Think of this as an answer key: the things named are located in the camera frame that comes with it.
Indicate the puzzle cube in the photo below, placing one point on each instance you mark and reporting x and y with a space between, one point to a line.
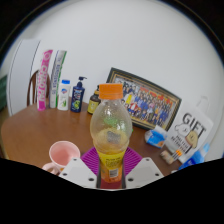
177 154

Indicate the white blue-capped lotion bottle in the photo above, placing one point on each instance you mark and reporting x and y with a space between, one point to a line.
64 96

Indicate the flat round red coaster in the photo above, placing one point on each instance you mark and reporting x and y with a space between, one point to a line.
111 185

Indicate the blue tissue pack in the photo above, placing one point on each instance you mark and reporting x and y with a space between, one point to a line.
155 137

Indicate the framed group photo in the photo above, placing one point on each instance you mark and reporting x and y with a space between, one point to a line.
150 101

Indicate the pink mug with orange dots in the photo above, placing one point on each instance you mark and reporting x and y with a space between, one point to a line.
63 155

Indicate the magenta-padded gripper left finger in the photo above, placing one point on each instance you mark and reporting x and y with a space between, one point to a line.
78 171

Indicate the wooden chair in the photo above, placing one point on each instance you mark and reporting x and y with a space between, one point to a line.
32 86

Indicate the blue detergent bottle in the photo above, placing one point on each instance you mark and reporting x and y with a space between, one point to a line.
195 158

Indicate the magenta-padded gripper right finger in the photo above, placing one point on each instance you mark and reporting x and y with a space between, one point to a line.
145 170

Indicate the small beige snack packet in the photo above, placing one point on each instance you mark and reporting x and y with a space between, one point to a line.
166 157

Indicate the orange-capped juice bottle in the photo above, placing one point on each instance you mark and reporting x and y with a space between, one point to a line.
111 133

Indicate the long green-white wrap box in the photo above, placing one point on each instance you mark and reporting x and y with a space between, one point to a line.
57 73

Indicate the white paper gift bag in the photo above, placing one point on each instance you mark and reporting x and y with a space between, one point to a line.
191 131

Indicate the dark blue pump bottle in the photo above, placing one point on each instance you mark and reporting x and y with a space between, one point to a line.
77 98

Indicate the brown yellow-labelled pump bottle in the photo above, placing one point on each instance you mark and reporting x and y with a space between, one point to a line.
93 104

